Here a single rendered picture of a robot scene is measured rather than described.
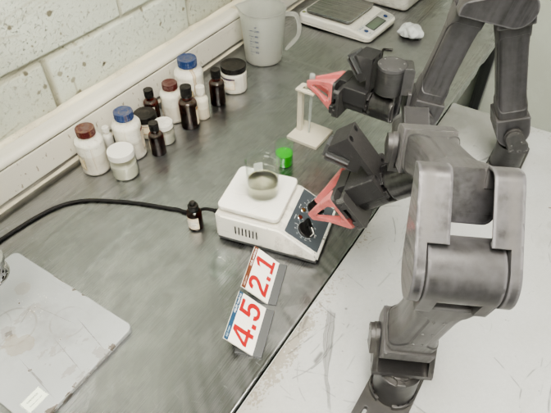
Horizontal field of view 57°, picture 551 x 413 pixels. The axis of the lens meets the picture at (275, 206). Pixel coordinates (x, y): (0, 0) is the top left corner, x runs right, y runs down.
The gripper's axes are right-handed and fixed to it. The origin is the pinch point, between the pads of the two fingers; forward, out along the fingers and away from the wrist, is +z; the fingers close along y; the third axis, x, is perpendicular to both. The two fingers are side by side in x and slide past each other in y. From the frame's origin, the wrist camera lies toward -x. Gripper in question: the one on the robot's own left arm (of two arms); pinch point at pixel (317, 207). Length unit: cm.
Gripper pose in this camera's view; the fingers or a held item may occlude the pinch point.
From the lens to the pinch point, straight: 85.1
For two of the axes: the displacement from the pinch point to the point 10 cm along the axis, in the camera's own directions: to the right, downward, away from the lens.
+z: -7.1, 2.6, 6.5
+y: -3.5, 6.7, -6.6
